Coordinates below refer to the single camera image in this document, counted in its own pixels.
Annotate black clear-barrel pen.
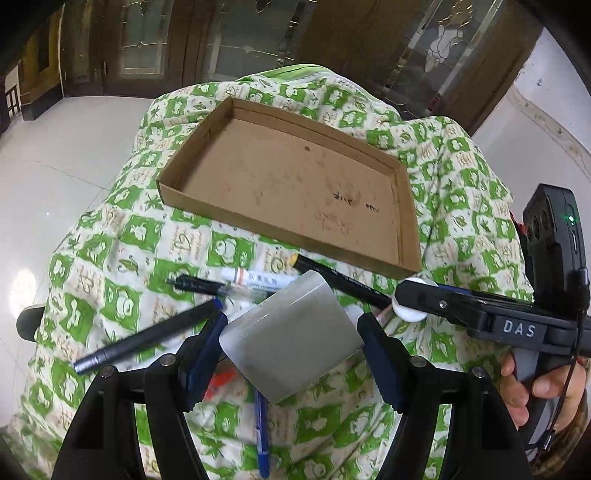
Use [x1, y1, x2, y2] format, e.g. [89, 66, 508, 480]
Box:
[167, 275, 278, 303]

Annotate black marker with yellow tip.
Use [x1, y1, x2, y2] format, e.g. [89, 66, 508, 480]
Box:
[292, 253, 394, 311]

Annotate person's right hand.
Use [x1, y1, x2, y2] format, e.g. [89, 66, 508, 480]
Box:
[501, 353, 588, 430]

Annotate green printed blanket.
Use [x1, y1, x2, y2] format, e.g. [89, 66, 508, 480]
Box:
[9, 65, 536, 480]

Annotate black pen with grey end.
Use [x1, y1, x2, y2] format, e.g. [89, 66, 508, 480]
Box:
[73, 298, 223, 376]

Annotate blue pen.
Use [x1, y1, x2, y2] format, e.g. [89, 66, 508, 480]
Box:
[255, 387, 271, 479]

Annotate wooden door with flower glass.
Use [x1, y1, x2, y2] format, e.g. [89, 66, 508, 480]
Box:
[300, 0, 543, 137]

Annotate clear lighter with red base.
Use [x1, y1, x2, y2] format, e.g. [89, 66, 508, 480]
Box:
[204, 369, 234, 403]

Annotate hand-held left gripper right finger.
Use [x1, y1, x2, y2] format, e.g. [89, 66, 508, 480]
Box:
[358, 312, 532, 480]

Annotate black cable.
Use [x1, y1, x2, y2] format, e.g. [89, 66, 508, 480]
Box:
[538, 270, 589, 450]

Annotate wooden cabinet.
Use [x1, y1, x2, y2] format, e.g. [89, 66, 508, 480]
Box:
[0, 9, 64, 121]

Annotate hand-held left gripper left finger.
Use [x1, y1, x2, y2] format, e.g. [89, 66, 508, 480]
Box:
[51, 309, 230, 480]

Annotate wooden door with clear glass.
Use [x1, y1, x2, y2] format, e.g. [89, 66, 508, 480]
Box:
[99, 0, 200, 97]
[198, 0, 308, 88]

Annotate small white bottle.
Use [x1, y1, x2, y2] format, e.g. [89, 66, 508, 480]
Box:
[392, 277, 435, 322]

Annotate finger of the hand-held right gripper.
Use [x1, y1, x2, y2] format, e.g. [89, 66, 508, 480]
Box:
[395, 278, 491, 329]
[436, 284, 537, 306]

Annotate brown cardboard tray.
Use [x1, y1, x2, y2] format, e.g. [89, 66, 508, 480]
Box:
[156, 97, 422, 279]

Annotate white ointment tube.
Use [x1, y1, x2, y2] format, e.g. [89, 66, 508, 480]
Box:
[221, 269, 297, 289]

